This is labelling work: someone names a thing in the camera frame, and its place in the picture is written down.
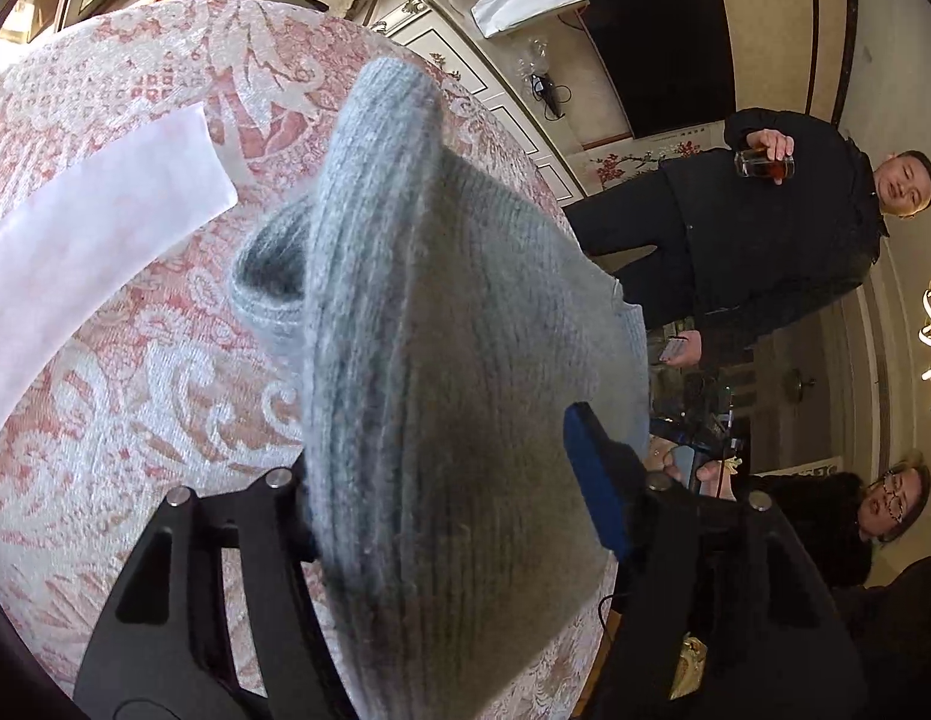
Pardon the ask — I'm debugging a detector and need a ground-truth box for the grey knitted sweater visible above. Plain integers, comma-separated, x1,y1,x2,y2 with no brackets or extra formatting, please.
230,57,649,718

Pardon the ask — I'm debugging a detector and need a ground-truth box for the dark glass jar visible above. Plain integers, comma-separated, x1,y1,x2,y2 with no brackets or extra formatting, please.
734,148,796,182

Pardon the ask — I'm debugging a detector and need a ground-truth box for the pink floral lace tablecloth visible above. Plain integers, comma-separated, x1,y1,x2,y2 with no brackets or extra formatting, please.
0,0,633,720

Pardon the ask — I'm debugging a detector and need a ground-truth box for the cream ornate TV cabinet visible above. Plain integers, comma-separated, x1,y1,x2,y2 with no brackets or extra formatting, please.
353,0,628,205

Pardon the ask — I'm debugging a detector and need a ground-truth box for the black television screen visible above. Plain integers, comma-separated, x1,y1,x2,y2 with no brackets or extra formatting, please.
582,0,735,138

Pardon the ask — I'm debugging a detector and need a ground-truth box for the standing man in black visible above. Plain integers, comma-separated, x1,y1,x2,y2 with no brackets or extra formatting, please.
564,107,931,367

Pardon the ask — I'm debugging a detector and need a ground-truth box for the seated person with glasses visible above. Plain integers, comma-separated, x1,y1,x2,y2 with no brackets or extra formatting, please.
732,450,931,590

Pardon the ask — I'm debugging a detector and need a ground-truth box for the plum blossom painting panel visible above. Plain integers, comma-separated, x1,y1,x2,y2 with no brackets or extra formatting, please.
568,122,726,195

